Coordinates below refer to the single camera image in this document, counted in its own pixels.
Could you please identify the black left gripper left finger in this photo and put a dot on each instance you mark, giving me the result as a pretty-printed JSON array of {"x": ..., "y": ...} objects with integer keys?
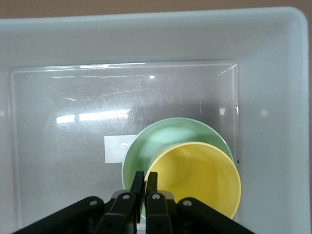
[{"x": 126, "y": 209}]

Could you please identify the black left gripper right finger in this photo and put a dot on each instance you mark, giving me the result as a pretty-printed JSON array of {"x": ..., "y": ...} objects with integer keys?
[{"x": 156, "y": 209}]

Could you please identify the yellow plastic cup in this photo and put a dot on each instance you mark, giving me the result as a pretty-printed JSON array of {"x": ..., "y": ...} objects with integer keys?
[{"x": 200, "y": 175}]

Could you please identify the green plastic bowl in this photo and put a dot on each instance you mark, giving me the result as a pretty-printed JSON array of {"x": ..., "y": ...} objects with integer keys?
[{"x": 151, "y": 143}]

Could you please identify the clear plastic box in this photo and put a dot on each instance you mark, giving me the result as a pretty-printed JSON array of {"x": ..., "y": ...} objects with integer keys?
[{"x": 61, "y": 109}]

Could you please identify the white label sticker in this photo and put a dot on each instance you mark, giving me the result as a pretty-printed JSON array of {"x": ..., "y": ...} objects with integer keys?
[{"x": 114, "y": 151}]

